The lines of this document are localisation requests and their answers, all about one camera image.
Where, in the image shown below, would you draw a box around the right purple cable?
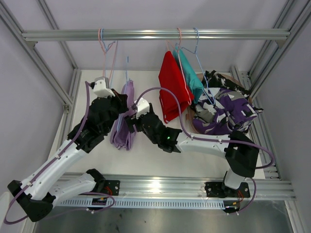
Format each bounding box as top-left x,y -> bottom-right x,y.
135,87 -> 276,215

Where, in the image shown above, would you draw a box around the teal trousers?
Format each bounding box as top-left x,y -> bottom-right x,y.
173,45 -> 204,103

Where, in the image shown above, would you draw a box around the red trousers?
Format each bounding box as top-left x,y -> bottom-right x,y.
158,51 -> 194,123

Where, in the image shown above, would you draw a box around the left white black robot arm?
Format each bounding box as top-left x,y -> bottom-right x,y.
7,90 -> 128,222

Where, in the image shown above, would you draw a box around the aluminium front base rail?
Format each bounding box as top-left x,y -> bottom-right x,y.
104,174 -> 296,200

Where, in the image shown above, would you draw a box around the light blue wire hanger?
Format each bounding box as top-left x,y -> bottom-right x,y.
98,28 -> 119,86

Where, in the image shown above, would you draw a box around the lilac trousers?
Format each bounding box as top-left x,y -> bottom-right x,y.
109,79 -> 137,151

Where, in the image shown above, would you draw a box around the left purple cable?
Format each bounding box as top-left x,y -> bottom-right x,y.
3,81 -> 117,225

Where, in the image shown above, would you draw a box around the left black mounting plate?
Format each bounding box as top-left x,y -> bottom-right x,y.
97,180 -> 121,196

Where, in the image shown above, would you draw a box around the purple camouflage trousers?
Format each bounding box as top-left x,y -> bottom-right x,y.
192,88 -> 263,135

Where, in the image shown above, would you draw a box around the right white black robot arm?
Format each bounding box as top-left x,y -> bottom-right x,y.
125,104 -> 259,196

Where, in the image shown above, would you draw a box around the salmon pink wire hanger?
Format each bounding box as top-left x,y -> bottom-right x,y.
165,27 -> 192,105

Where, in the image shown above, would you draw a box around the black white patterned trousers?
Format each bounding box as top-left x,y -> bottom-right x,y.
205,70 -> 252,105

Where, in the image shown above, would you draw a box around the pale blue wire hanger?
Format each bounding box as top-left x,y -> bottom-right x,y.
182,27 -> 216,106

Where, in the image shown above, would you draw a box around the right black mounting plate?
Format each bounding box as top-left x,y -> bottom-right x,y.
205,182 -> 251,199

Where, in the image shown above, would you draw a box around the translucent brown plastic basin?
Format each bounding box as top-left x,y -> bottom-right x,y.
189,70 -> 257,135

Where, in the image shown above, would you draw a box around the aluminium hanging rail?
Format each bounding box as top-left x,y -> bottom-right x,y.
21,29 -> 290,42

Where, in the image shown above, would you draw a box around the purple cable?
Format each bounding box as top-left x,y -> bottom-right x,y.
135,87 -> 276,215
3,81 -> 117,225

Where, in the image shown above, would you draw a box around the black mounting plate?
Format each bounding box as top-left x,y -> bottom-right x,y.
97,180 -> 121,196
205,182 -> 251,199

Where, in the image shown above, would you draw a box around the slotted grey cable duct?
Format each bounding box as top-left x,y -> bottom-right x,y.
58,196 -> 225,210

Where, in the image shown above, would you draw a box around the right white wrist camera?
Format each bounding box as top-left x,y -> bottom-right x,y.
134,98 -> 150,118

